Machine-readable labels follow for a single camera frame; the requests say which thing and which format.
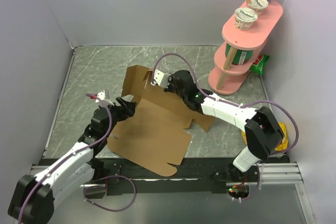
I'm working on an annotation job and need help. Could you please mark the yellow chip bag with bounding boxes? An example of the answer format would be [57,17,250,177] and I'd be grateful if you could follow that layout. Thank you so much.
[240,121,289,153]

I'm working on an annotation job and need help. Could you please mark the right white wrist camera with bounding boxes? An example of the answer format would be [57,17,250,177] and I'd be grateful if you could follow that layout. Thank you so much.
[151,69,171,88]

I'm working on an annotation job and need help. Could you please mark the brown cardboard box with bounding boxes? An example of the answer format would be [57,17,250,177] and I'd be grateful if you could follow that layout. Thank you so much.
[107,65,215,177]

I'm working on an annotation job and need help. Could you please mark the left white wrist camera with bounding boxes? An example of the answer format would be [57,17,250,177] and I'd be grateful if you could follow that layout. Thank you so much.
[86,89,113,106]

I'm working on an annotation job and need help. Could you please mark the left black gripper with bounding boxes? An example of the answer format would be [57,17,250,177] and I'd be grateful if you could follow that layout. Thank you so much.
[100,97,136,137]

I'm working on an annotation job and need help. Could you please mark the pink tiered wooden shelf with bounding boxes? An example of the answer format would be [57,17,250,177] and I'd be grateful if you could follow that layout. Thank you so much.
[208,1,283,95]

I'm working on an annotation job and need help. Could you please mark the middle Chobani yogurt cup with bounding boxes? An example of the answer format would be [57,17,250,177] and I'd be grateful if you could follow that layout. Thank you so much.
[246,0,268,16]

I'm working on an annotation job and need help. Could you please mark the chobani yogurt cup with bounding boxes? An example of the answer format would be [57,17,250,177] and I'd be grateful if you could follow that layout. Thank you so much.
[246,0,268,16]
[234,7,258,31]

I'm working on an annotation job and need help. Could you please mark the front Chobani yogurt cup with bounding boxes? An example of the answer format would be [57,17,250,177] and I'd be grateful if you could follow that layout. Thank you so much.
[234,7,258,31]

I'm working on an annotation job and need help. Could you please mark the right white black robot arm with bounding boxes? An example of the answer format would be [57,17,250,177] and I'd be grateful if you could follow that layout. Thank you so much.
[154,70,285,182]

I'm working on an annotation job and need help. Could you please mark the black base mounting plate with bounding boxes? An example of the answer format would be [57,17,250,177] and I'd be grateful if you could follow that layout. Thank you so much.
[38,155,291,196]

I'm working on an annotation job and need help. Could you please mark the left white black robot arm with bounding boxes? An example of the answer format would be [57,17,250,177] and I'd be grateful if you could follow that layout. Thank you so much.
[7,94,137,223]

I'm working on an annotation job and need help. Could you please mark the green can on shelf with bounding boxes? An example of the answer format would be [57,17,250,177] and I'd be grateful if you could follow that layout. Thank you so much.
[232,49,254,65]

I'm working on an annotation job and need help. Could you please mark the green chip bag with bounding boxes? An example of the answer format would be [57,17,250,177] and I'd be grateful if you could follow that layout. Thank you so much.
[249,53,269,76]

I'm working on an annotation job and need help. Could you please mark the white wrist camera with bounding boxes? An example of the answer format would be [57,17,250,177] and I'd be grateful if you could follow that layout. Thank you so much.
[86,89,113,106]
[151,69,171,88]

